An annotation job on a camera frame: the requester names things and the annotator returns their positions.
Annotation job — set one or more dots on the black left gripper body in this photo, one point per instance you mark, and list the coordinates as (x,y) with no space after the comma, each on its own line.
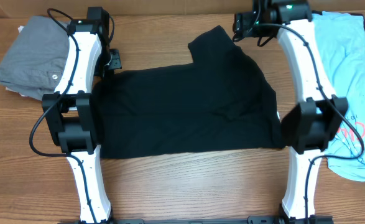
(109,61)

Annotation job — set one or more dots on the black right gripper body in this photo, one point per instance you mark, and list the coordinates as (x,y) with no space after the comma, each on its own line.
(238,23)

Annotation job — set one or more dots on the black t-shirt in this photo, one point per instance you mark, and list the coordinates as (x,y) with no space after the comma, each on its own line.
(221,101)

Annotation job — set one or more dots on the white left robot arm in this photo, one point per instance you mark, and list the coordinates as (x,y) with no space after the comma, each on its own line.
(74,121)

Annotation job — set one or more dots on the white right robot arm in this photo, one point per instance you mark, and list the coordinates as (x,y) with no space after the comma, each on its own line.
(313,122)

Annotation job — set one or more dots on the folded grey shorts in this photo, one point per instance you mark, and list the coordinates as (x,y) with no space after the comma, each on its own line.
(34,64)

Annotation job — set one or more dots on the light blue printed t-shirt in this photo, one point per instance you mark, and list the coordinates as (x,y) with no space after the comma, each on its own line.
(347,151)

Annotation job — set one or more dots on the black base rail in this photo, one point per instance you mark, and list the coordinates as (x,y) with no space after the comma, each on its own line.
(197,221)

